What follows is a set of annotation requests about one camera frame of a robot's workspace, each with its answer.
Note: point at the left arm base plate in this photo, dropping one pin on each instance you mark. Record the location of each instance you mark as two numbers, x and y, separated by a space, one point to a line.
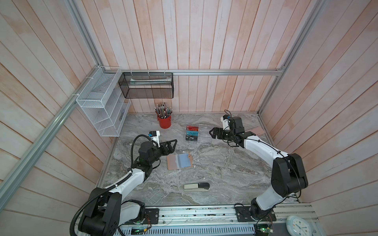
151 215

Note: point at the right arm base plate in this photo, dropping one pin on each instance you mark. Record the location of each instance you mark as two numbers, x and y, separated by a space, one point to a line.
253 213

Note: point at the clear acrylic tiered organizer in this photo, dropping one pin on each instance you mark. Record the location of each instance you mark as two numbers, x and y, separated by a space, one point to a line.
204 137

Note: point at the white wall clock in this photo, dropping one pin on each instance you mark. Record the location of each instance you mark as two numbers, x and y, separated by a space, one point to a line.
297 226

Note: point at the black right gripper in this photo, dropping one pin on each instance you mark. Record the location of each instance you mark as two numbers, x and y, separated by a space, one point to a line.
220 131

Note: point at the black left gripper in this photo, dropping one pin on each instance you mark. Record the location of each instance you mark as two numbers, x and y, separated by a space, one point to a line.
166 152

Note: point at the aluminium front rail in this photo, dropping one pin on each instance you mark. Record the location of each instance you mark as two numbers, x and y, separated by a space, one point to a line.
219 221

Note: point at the black VIP card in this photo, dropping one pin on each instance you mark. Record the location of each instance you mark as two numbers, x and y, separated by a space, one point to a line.
191 138

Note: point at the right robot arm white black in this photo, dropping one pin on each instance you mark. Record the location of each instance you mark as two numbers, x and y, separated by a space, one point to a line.
288 172

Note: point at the bundle of pencils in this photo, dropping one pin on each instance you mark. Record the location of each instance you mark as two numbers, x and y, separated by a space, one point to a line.
163 111

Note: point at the beige black stapler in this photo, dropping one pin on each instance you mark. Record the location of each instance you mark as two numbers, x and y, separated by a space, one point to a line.
197 187

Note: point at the pink pencil case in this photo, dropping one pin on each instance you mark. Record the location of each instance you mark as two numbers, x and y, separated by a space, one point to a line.
258 131

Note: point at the black mesh wall basket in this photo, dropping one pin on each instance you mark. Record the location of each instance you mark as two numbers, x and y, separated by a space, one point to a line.
152 85

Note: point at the red pencil cup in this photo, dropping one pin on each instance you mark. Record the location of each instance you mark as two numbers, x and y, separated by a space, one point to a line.
164 123

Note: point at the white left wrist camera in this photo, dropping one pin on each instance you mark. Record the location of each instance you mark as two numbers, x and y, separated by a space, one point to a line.
154 135

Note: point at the white wire mesh shelf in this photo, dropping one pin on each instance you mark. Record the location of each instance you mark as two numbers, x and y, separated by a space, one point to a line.
103 102

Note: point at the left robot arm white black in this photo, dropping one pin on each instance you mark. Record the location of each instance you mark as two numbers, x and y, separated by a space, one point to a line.
107 208

